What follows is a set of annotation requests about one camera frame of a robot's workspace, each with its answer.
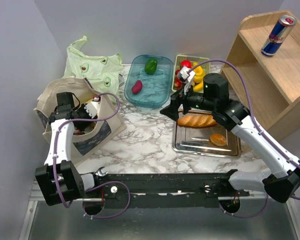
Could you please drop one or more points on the red bull can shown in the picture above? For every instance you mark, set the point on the red bull can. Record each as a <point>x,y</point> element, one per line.
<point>278,34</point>

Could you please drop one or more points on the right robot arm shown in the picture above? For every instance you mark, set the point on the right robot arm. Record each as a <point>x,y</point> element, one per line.
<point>283,179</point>

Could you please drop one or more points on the bread loaf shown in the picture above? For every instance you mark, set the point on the bread loaf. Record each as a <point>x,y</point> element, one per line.
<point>196,121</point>

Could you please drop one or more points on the beige canvas tote bag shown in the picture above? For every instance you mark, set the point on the beige canvas tote bag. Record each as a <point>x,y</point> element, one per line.
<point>88,137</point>

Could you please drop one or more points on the green plastic grocery bag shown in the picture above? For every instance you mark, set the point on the green plastic grocery bag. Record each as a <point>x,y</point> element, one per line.
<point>101,72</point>

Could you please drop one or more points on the red apple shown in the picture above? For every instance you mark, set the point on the red apple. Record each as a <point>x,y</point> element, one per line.
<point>185,63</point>

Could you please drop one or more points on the yellow banana bunch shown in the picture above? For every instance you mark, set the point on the yellow banana bunch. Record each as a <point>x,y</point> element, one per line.
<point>198,80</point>

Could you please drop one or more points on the wooden shelf unit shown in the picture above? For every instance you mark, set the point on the wooden shelf unit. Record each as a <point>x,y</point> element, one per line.
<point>273,82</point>

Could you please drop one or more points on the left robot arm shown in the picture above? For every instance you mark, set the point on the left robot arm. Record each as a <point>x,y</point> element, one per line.
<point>58,178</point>

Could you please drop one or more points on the green bell pepper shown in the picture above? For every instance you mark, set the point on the green bell pepper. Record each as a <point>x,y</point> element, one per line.
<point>150,66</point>

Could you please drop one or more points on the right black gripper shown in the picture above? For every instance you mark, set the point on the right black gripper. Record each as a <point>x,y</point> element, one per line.
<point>171,110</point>

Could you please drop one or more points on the metal tray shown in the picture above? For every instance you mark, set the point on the metal tray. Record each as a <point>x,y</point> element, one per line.
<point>196,141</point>

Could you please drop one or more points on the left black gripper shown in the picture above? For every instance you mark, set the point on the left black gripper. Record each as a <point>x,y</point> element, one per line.
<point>82,109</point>

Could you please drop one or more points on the glazed donut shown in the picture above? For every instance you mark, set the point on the glazed donut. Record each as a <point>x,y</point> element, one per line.
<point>218,140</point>

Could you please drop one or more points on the purple sweet potato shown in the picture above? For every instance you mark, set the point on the purple sweet potato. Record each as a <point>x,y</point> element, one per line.
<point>137,87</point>

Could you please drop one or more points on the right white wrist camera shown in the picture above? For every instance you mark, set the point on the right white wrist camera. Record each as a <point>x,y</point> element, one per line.
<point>186,76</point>

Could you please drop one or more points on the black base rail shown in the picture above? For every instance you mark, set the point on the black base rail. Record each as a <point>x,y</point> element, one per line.
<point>163,190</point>

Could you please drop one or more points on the teal transparent plastic container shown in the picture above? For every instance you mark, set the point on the teal transparent plastic container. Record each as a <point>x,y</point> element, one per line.
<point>156,87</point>

